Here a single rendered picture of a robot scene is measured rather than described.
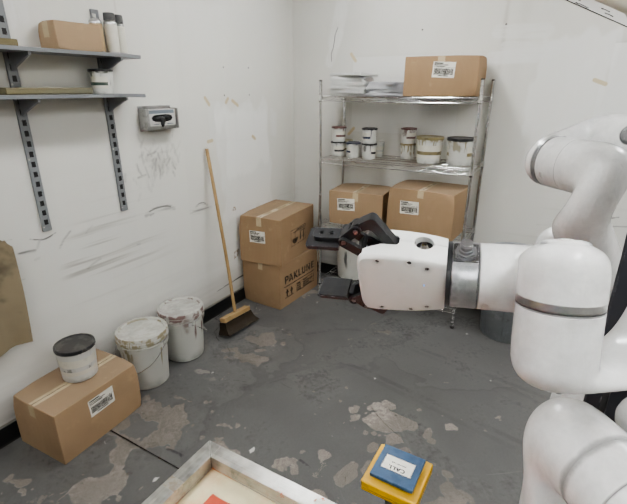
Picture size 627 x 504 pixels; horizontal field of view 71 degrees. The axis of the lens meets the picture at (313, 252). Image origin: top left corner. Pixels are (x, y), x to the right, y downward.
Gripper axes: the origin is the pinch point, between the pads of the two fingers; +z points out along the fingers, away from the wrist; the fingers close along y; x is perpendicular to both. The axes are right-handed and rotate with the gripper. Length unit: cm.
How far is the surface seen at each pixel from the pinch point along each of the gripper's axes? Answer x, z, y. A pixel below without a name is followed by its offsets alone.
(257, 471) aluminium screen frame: -10, 22, 59
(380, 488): -6, -4, 67
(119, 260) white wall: 109, 183, 136
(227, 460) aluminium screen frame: -9, 30, 59
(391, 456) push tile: 2, -5, 69
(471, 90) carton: 260, -21, 110
